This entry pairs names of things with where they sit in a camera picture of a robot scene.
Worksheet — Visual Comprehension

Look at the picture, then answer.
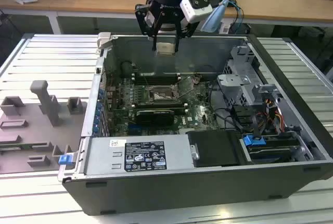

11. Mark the yellow red wire bundle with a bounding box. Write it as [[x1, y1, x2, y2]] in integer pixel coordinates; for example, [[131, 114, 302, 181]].
[[262, 98, 285, 131]]

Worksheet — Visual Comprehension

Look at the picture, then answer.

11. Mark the blue disk carrier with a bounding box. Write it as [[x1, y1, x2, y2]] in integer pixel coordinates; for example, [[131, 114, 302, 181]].
[[241, 134, 265, 146]]

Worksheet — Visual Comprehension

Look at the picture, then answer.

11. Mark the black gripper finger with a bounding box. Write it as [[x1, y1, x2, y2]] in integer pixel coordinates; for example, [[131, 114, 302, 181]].
[[173, 13, 195, 53], [134, 4, 165, 52]]

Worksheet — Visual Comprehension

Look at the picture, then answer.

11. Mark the black RAM slot bank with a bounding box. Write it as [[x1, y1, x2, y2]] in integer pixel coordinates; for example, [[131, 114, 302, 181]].
[[132, 103, 189, 112], [133, 74, 181, 84]]

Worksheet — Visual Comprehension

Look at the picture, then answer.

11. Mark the silver square CPU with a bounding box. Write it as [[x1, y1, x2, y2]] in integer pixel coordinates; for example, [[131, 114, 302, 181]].
[[155, 41, 175, 57]]

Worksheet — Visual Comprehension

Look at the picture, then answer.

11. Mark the silver power supply box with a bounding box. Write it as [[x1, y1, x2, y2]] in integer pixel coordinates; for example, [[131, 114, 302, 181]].
[[83, 134, 195, 177]]

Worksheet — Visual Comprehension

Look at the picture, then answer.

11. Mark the grey parts rack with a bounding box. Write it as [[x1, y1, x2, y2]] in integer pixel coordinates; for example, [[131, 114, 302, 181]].
[[0, 80, 88, 175]]

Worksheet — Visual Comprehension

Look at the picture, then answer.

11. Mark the black graphics card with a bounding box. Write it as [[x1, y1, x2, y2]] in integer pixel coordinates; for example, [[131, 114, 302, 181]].
[[135, 109, 175, 127]]

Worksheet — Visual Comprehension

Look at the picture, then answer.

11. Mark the black hard disk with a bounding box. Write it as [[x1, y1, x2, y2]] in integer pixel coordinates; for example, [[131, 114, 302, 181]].
[[247, 144, 297, 164]]

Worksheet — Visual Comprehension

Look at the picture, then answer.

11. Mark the black PC case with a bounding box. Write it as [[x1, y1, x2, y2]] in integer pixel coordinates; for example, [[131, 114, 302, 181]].
[[57, 32, 333, 216]]

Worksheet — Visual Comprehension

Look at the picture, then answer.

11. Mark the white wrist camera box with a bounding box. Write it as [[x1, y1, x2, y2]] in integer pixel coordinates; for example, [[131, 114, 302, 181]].
[[180, 0, 213, 24]]

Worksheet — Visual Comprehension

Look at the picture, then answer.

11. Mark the blue cable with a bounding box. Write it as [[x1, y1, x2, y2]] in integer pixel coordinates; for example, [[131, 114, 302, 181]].
[[228, 0, 245, 35]]

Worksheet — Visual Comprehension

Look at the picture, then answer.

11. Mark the pale blue teach pendant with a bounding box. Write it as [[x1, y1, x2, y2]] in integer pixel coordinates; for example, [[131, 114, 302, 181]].
[[200, 0, 229, 33]]

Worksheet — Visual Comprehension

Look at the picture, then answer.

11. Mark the silver metal disk bay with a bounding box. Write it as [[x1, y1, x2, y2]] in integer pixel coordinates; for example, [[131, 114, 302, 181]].
[[217, 45, 263, 106]]

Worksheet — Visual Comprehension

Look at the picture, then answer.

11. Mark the grey case handle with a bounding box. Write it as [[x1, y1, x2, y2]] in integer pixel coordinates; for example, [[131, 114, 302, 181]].
[[96, 31, 112, 50]]

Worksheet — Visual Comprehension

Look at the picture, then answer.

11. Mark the green motherboard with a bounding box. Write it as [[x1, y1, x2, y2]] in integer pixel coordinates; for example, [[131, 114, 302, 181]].
[[104, 74, 222, 136]]

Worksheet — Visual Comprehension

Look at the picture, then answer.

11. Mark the metal socket cover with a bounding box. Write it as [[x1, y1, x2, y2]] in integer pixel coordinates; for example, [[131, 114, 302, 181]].
[[174, 77, 195, 99]]

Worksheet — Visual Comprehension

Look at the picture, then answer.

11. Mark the long black cable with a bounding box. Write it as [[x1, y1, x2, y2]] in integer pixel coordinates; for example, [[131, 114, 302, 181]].
[[209, 80, 244, 132]]

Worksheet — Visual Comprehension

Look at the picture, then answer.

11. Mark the black plastic shroud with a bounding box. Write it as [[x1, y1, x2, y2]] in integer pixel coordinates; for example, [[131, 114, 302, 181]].
[[187, 130, 252, 168]]

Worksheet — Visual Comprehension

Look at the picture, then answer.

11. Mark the flat black wire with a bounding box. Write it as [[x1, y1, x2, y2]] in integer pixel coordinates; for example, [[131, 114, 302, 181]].
[[249, 114, 261, 141]]

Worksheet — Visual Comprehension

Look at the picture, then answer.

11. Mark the CPU socket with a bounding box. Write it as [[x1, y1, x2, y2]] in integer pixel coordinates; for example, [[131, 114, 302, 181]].
[[145, 84, 183, 104]]

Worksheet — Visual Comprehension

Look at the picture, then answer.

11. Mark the grey plastic drive bracket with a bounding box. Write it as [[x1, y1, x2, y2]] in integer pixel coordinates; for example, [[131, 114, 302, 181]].
[[253, 83, 283, 105]]

